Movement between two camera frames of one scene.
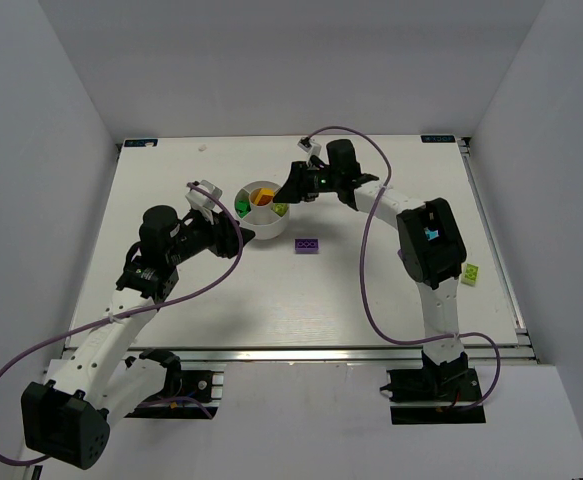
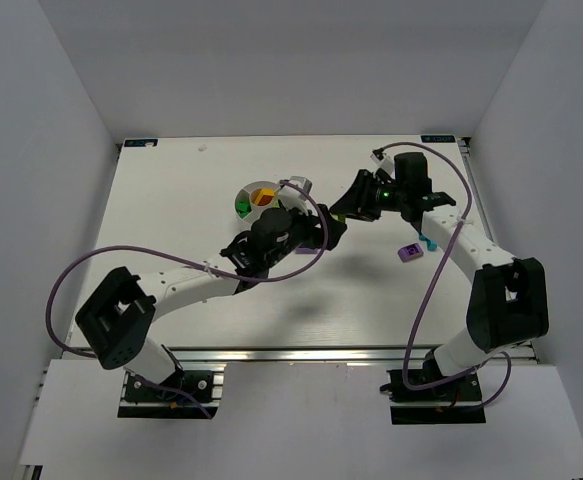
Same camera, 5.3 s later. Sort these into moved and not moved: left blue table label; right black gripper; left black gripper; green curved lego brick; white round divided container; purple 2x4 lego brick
Moved: left black gripper; right black gripper
Not moved: purple 2x4 lego brick; white round divided container; green curved lego brick; left blue table label
